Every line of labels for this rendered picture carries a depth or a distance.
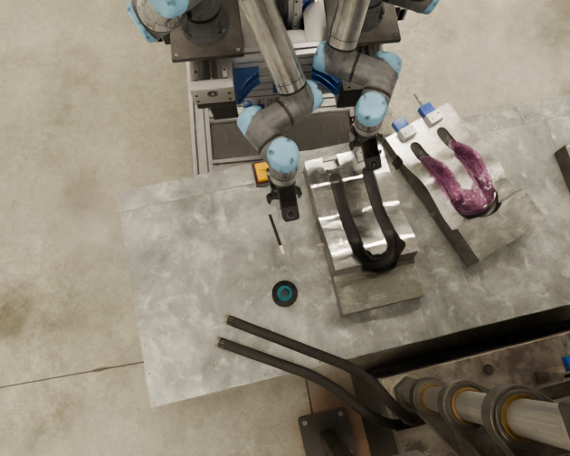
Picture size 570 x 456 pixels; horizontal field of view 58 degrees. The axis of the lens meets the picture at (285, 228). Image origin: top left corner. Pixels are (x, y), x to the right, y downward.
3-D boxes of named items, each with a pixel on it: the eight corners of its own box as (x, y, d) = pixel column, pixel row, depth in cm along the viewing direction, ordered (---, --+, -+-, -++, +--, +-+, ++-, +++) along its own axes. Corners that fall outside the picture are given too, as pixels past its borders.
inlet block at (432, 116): (406, 100, 177) (410, 92, 172) (418, 94, 178) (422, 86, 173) (427, 130, 174) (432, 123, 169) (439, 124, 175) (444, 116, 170)
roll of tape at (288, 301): (284, 312, 161) (284, 311, 157) (266, 294, 162) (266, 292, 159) (302, 295, 162) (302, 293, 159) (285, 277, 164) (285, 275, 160)
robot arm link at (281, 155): (285, 127, 122) (307, 153, 120) (284, 146, 133) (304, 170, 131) (258, 146, 121) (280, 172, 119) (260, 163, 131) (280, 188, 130)
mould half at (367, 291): (302, 171, 173) (305, 156, 160) (376, 156, 175) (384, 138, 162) (340, 317, 161) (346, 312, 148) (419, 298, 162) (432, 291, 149)
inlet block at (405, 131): (380, 115, 176) (383, 107, 171) (392, 108, 176) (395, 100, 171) (401, 145, 173) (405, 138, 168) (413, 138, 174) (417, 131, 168)
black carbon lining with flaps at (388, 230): (326, 176, 165) (328, 166, 156) (374, 166, 166) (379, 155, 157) (355, 280, 157) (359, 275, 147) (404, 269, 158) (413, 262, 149)
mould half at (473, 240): (382, 144, 176) (388, 130, 165) (443, 109, 180) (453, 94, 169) (466, 267, 165) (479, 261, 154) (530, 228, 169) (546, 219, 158)
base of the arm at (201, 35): (179, 6, 161) (173, -15, 152) (227, 3, 162) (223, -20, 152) (182, 48, 157) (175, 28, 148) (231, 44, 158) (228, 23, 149)
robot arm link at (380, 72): (365, 41, 128) (349, 81, 128) (407, 54, 127) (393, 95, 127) (361, 54, 136) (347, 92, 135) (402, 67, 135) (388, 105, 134)
